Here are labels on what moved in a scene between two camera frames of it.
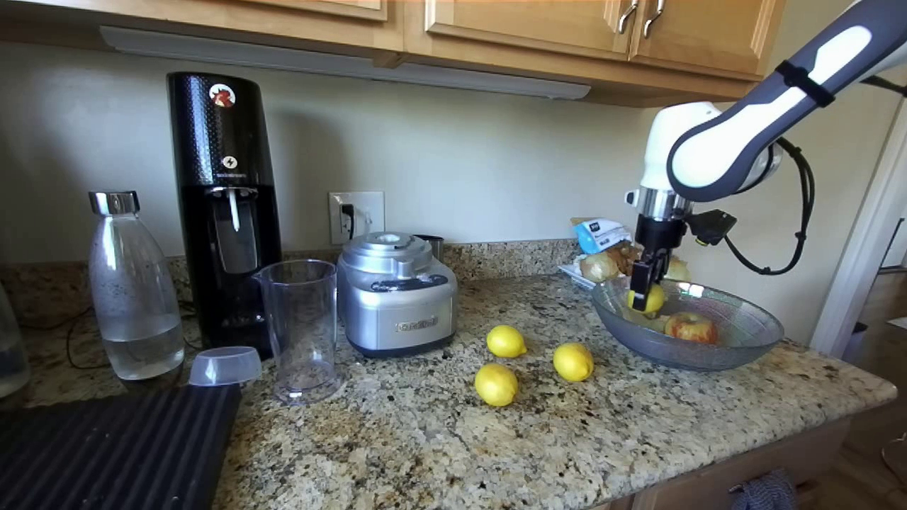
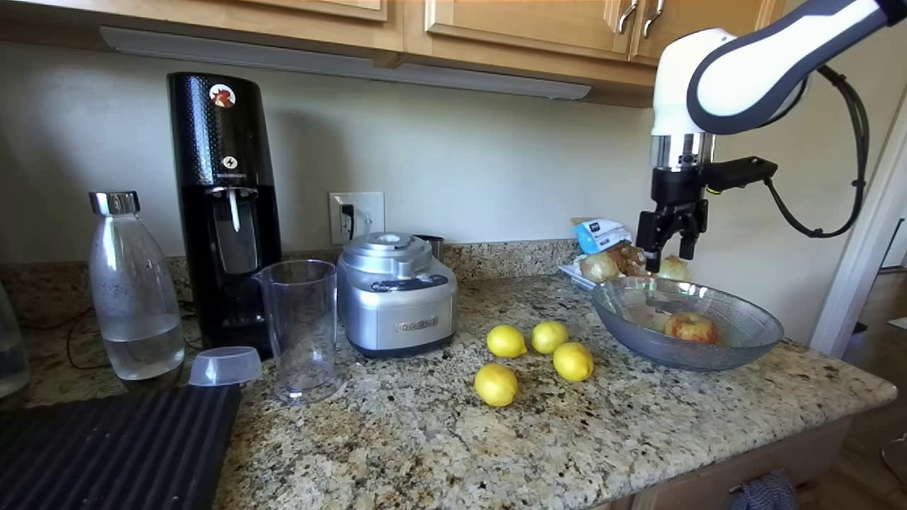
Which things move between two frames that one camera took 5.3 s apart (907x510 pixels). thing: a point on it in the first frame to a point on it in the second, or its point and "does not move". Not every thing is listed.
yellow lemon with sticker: x=494 y=384 does not move
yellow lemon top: x=572 y=360 does not move
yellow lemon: x=656 y=300 to x=548 y=334
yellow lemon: x=506 y=341 does not move
